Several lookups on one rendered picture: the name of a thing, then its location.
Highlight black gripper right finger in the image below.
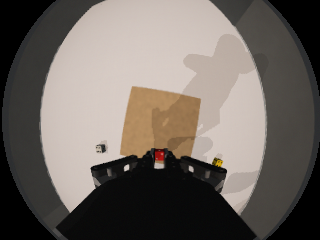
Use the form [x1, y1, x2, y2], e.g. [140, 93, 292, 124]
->
[164, 148, 227, 193]

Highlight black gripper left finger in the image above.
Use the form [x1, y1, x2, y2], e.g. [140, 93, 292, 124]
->
[90, 148, 155, 188]

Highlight brown square mat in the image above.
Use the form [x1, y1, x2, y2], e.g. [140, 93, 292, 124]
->
[120, 86, 201, 159]

